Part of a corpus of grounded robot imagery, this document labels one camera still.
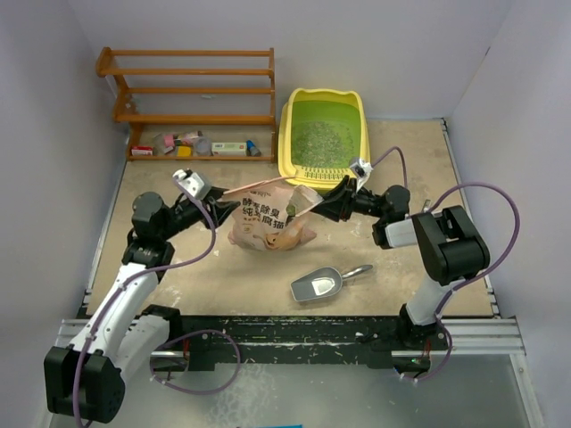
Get yellow small block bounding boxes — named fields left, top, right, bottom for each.
left=176, top=145, right=192, bottom=158

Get clear plastic cup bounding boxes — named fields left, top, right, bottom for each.
left=193, top=136, right=212, bottom=157

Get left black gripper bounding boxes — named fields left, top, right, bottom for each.
left=159, top=185, right=239, bottom=241

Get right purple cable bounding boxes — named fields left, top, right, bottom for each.
left=369, top=145, right=522, bottom=384

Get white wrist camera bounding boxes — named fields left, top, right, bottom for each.
left=349, top=157, right=373, bottom=192
left=172, top=169, right=212, bottom=200

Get blue grey bottle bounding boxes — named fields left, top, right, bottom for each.
left=246, top=140, right=261, bottom=157

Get metal bag clip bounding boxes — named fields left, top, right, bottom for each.
left=421, top=199, right=431, bottom=213

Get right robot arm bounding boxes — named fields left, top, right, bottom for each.
left=311, top=177, right=490, bottom=349

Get pale green long box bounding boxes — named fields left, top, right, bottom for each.
left=211, top=142, right=247, bottom=157

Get brown wooden shelf rack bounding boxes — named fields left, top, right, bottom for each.
left=95, top=46, right=277, bottom=162

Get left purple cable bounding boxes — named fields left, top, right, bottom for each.
left=70, top=173, right=242, bottom=428

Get pink small package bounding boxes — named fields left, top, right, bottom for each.
left=163, top=135, right=176, bottom=147

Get purple cable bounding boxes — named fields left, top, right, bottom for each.
left=369, top=145, right=522, bottom=384
left=70, top=173, right=242, bottom=428

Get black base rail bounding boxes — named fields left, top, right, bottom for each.
left=124, top=314, right=451, bottom=371

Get pink cat litter bag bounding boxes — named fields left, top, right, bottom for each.
left=222, top=178, right=323, bottom=251

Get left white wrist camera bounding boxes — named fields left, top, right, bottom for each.
left=172, top=169, right=212, bottom=200

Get yellow green litter box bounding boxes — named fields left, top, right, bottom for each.
left=277, top=88, right=370, bottom=192

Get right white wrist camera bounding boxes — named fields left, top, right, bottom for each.
left=349, top=157, right=373, bottom=192

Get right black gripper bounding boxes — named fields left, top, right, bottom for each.
left=310, top=175, right=387, bottom=221

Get red white small box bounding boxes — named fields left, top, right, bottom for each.
left=130, top=145, right=154, bottom=156

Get green litter pellets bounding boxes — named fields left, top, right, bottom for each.
left=285, top=202, right=296, bottom=217

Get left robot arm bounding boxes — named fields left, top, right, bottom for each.
left=44, top=188, right=240, bottom=427

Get silver metal scoop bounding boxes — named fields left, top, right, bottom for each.
left=290, top=265, right=373, bottom=302

